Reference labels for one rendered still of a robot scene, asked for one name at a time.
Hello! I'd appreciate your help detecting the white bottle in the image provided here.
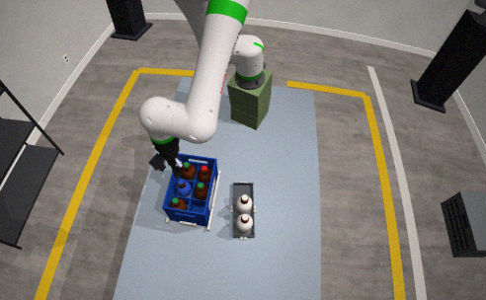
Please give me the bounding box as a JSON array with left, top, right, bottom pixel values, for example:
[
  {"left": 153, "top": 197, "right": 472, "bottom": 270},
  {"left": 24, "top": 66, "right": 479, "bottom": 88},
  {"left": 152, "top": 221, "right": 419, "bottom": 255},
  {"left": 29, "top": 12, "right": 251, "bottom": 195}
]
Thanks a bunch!
[
  {"left": 235, "top": 194, "right": 252, "bottom": 215},
  {"left": 236, "top": 214, "right": 253, "bottom": 235}
]

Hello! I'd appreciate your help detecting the brown bottle with green cap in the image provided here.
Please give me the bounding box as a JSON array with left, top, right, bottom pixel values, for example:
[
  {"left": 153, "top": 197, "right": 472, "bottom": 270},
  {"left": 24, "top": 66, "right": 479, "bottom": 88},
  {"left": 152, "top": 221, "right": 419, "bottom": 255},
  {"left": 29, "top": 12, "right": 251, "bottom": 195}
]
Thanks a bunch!
[
  {"left": 181, "top": 162, "right": 196, "bottom": 181},
  {"left": 194, "top": 183, "right": 208, "bottom": 200}
]

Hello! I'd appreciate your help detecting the brown bottle with red cap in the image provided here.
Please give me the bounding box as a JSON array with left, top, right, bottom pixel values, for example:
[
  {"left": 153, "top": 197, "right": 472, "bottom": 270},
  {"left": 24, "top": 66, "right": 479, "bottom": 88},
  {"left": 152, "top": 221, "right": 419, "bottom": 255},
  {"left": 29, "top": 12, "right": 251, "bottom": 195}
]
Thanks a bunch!
[{"left": 198, "top": 166, "right": 212, "bottom": 184}]

